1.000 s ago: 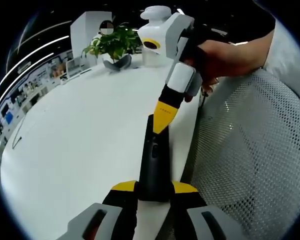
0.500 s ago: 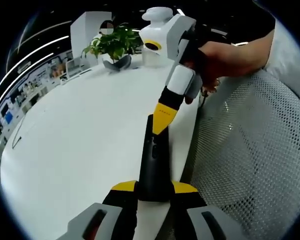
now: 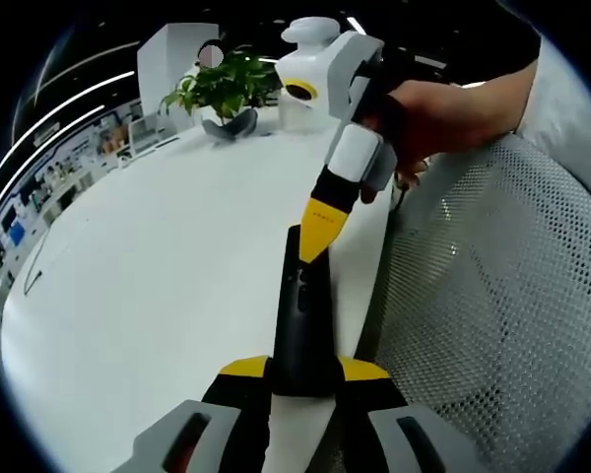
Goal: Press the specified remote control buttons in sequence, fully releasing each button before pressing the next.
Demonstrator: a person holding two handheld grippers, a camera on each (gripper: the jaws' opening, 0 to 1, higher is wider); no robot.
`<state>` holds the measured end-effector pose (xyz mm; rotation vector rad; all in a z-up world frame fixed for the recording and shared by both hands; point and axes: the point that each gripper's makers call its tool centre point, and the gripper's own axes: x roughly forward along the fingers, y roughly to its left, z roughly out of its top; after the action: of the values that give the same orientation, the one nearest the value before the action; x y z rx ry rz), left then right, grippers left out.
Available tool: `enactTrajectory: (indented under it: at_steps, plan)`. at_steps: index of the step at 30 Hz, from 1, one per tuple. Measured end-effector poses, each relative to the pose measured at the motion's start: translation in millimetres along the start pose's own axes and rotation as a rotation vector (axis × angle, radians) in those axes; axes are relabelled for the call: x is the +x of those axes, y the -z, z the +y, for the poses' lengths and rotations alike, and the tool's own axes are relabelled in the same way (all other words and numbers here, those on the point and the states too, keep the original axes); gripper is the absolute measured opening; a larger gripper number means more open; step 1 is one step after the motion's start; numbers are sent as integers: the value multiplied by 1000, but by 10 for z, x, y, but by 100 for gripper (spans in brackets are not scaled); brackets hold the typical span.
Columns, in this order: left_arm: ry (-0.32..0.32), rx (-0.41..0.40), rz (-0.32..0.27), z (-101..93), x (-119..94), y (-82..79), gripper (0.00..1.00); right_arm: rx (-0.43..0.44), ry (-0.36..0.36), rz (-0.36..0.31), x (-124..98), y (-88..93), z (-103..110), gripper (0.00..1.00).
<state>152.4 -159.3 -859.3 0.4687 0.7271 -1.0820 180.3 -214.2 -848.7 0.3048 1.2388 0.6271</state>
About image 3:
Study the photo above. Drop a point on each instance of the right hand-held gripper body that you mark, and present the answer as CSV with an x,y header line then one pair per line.
x,y
305,64

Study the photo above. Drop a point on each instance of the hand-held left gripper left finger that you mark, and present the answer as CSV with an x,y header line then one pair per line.
x,y
212,433

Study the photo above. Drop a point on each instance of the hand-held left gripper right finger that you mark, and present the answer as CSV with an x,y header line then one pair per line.
x,y
374,433

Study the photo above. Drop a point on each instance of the black remote control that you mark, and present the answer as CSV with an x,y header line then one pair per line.
x,y
305,345

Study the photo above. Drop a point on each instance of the person's right hand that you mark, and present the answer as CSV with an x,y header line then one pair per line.
x,y
433,118

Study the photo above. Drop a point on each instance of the green leafy plant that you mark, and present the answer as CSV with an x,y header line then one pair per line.
x,y
226,84

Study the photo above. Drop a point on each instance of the grey plant pot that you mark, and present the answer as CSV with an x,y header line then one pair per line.
x,y
229,128

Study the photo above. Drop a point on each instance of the grey mesh office chair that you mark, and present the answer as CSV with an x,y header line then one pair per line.
x,y
497,305

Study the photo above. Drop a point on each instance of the person's grey shirt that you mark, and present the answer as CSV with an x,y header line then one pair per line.
x,y
571,108

